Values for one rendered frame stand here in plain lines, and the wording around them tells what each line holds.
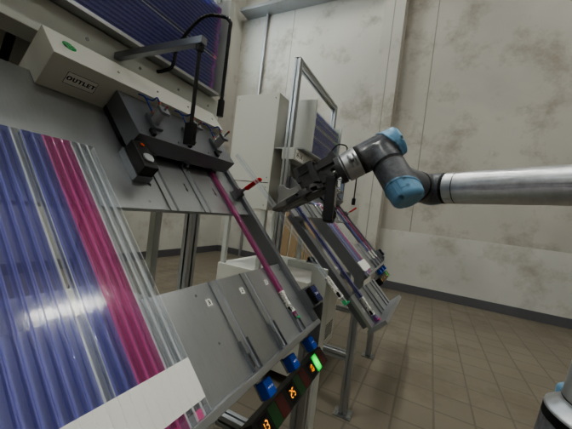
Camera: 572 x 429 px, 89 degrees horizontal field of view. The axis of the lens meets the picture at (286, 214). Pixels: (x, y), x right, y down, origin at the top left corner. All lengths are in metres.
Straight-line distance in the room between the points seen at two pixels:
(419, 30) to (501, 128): 1.92
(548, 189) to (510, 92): 4.43
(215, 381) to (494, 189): 0.64
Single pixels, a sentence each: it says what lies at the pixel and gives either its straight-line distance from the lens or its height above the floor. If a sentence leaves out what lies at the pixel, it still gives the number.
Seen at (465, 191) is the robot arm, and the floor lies 1.11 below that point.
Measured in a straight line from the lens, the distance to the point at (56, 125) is 0.70.
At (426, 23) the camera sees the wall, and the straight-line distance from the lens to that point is 5.58.
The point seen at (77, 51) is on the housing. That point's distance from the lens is 0.79.
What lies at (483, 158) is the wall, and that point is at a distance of 4.83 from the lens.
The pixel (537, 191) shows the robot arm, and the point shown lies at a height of 1.11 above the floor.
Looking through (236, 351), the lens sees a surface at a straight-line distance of 0.59.
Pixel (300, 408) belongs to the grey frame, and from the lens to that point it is 1.01.
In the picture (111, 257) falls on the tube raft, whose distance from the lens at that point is 0.51.
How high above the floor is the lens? 1.03
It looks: 1 degrees down
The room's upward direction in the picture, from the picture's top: 7 degrees clockwise
